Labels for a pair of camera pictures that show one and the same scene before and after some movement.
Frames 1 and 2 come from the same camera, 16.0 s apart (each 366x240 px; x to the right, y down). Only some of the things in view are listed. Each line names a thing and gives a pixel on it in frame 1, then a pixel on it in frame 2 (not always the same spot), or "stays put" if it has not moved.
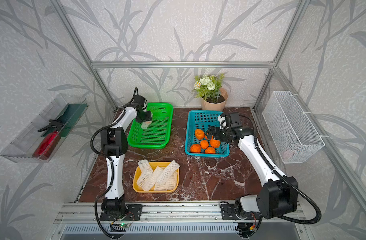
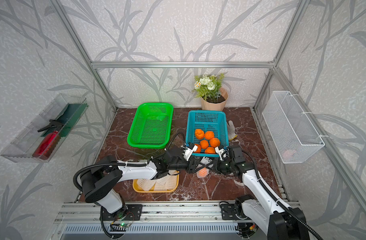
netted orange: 199,134 stays put
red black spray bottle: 49,141 stays put
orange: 204,144 stays put
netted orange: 145,124 → 202,173
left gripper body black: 145,116 → 181,165
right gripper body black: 221,134 → 226,166
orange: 195,148 stays put
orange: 210,150 stays put
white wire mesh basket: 293,135 stays put
